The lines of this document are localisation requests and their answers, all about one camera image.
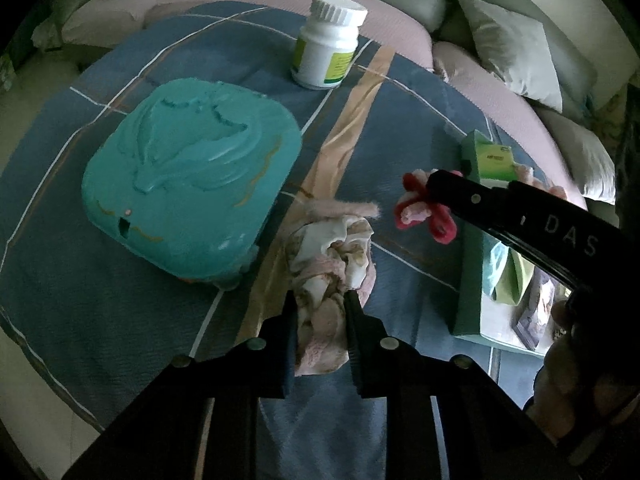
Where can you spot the red pink fuzzy scrunchie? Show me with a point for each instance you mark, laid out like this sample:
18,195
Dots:
415,212

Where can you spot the pink ribbed sofa cover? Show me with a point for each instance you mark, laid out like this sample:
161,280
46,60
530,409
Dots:
400,25

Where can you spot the pink white striped cloth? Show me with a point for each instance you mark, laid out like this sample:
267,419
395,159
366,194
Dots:
555,191

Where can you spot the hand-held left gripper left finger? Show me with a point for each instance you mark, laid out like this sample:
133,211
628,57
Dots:
285,360

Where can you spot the blue plaid blanket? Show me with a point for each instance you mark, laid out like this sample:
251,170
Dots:
150,310

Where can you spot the yellow-green cloth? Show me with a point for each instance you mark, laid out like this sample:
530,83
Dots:
517,280

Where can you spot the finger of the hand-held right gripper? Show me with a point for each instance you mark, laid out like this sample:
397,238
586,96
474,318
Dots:
465,195

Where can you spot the shallow white green-rimmed box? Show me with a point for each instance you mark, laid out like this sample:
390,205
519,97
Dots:
467,290

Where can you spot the teal plastic box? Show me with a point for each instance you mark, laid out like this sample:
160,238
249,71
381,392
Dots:
190,175

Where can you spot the white pill bottle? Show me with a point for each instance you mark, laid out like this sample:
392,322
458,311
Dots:
325,50

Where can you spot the green tissue pack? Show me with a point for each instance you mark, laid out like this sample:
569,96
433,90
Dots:
492,160

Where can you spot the person's right hand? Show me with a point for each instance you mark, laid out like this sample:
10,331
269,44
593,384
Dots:
575,370

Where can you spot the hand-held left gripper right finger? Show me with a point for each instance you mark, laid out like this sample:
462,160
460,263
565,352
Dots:
360,360

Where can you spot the pink floral scrunchie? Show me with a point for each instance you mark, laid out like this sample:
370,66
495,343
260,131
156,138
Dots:
325,260

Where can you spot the grey throw pillow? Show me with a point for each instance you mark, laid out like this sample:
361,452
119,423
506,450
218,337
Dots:
510,50
585,160

